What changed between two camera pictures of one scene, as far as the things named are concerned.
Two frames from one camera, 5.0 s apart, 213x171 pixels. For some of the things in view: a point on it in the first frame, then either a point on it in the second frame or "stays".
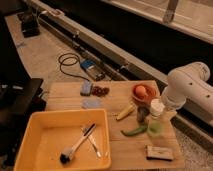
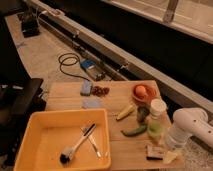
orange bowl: [144, 92] stays
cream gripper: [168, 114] to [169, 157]
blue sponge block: [86, 88] stays
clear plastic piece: [91, 103] stays
